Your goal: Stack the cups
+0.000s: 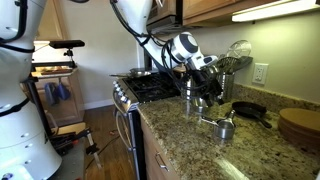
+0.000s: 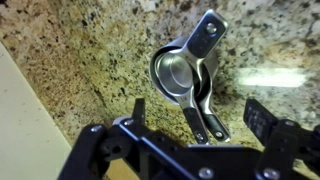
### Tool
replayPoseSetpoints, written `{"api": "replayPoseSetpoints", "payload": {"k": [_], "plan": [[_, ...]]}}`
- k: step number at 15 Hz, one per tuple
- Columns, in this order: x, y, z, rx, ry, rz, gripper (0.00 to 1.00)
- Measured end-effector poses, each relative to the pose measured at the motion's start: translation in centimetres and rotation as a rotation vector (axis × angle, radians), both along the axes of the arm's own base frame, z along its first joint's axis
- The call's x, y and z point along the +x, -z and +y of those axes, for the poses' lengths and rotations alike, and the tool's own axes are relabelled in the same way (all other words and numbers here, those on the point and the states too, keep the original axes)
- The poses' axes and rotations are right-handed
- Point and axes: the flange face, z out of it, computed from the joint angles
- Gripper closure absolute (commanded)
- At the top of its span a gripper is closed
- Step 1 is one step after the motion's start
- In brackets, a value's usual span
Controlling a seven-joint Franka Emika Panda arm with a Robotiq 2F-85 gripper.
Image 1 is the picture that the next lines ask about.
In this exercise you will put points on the black clamp assembly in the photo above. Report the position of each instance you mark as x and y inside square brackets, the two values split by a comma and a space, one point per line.
[66, 140]

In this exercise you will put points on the black cast iron skillet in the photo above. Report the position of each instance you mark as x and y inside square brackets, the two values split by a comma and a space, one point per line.
[248, 109]

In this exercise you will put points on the grey robot table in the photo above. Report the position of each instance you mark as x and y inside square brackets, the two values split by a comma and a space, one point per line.
[71, 166]

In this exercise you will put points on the under cabinet light strip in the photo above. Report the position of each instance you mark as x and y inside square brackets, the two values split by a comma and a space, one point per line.
[276, 10]

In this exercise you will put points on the silver ladle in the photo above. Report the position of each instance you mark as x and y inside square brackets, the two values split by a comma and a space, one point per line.
[213, 70]

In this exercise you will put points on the wooden counter base cabinet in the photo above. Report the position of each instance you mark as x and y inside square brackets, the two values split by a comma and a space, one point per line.
[150, 160]

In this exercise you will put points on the black slotted spoon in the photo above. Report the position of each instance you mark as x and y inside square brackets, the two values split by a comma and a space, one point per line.
[228, 65]

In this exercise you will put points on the light round wooden board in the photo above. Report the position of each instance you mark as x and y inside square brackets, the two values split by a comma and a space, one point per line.
[300, 118]

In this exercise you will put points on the dark round wooden board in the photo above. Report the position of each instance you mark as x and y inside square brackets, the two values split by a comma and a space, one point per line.
[293, 138]

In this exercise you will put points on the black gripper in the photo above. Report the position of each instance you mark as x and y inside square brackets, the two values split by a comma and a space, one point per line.
[203, 81]

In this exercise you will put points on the stainless steel stove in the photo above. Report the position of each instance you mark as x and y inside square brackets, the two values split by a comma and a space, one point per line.
[138, 156]

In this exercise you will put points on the black stereo camera bar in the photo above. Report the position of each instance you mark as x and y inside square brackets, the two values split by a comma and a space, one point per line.
[66, 44]

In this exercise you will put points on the white wall power outlet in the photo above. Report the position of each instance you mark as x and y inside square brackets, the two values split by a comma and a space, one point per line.
[260, 73]

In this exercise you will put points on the yellow wooden board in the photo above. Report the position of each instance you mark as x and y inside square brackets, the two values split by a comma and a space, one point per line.
[71, 128]

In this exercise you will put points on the large steel measuring cup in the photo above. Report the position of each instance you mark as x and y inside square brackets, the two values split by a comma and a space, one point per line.
[224, 134]

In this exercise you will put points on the black spatula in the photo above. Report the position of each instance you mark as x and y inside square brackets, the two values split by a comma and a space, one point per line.
[245, 61]

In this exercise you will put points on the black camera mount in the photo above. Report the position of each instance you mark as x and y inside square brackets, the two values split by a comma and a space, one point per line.
[69, 56]

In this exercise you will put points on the microwave range hood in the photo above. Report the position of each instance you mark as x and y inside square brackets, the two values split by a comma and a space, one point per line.
[166, 16]

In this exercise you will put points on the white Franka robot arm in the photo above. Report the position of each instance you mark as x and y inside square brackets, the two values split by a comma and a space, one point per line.
[26, 140]

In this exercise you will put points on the steel utensil holder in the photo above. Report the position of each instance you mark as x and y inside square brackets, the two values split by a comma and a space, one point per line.
[186, 88]
[228, 86]

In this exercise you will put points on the blue oven mitt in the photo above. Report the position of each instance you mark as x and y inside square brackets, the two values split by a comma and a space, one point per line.
[62, 91]
[50, 95]

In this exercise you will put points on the small steel bowl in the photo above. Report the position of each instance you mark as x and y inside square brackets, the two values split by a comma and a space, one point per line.
[197, 106]

